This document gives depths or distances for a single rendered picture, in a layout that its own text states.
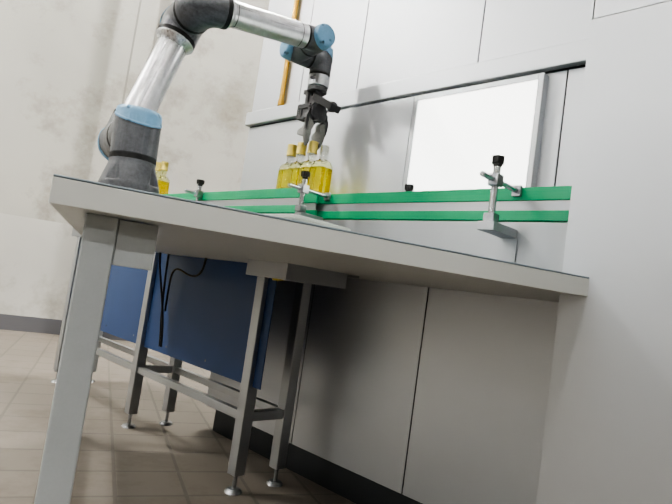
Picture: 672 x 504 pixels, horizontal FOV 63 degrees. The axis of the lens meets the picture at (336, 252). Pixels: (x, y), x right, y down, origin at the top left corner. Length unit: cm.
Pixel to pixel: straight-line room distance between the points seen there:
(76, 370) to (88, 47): 466
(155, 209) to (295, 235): 19
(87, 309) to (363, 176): 129
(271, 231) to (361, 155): 120
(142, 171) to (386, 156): 79
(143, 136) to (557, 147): 107
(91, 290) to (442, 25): 148
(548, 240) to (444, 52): 83
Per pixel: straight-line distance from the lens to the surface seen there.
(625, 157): 110
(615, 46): 119
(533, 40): 174
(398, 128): 186
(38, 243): 502
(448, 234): 142
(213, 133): 522
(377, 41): 212
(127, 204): 73
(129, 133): 150
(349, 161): 196
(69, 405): 78
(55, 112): 517
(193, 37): 179
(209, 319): 200
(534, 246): 130
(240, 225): 74
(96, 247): 76
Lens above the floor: 66
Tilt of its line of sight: 4 degrees up
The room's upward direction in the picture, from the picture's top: 8 degrees clockwise
